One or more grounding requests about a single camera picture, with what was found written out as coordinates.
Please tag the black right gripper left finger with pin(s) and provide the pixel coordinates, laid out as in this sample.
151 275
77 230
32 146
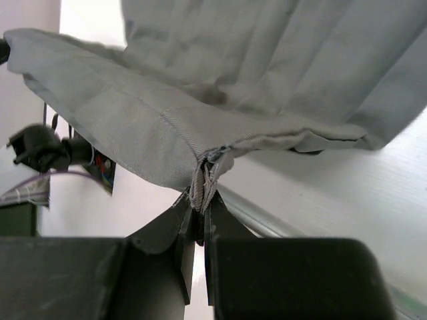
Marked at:
159 259

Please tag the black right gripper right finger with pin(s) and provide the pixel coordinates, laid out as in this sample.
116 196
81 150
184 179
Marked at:
219 222

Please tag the grey pleated skirt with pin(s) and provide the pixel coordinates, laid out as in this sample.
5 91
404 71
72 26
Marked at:
203 82

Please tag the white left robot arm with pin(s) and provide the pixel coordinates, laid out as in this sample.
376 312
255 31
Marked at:
34 154

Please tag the aluminium table edge rail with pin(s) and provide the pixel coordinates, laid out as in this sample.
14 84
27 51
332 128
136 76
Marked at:
257 219

